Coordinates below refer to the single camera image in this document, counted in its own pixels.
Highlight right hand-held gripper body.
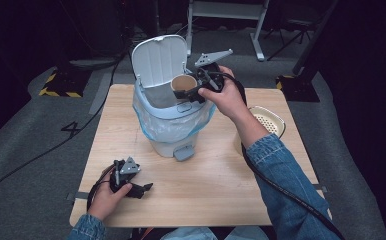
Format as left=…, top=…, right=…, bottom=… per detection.
left=194, top=48, right=234, bottom=93

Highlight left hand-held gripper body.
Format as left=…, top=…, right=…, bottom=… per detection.
left=109, top=156, right=141, bottom=194

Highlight brown paper cup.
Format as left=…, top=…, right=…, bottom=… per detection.
left=170, top=74, right=199, bottom=101

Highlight white pedal trash bin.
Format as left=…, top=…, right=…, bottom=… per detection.
left=130, top=34, right=217, bottom=163

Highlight person's left hand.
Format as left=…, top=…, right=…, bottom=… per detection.
left=87, top=181, right=134, bottom=222

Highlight person's right hand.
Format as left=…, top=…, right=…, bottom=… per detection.
left=197, top=65, right=249, bottom=123

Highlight clear blue bin liner bag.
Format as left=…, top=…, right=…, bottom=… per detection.
left=132, top=86, right=217, bottom=144

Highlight person's legs in jeans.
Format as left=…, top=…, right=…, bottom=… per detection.
left=160, top=226, right=270, bottom=240

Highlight beige strainer container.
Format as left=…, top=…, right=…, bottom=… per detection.
left=233, top=105, right=287, bottom=156

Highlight black yellow striped base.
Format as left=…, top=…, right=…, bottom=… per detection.
left=275, top=74, right=321, bottom=103
left=38, top=68, right=92, bottom=99

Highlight grey floor strip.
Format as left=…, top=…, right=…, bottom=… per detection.
left=88, top=73, right=114, bottom=115

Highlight black tripod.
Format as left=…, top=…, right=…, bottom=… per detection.
left=264, top=18, right=313, bottom=62

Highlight black slanted pole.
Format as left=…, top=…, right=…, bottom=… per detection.
left=292, top=0, right=340, bottom=76

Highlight left hand-held gripper cable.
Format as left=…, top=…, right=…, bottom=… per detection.
left=86, top=164, right=116, bottom=212

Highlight hand-held gripper cable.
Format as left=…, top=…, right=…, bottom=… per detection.
left=86, top=164, right=116, bottom=212
left=210, top=70, right=348, bottom=240

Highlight white metal stand frame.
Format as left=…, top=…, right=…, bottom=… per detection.
left=183, top=0, right=271, bottom=62

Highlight long black floor cable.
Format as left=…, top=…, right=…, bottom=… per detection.
left=0, top=49, right=129, bottom=202

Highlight right hand-held gripper cable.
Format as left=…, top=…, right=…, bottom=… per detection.
left=210, top=70, right=348, bottom=240

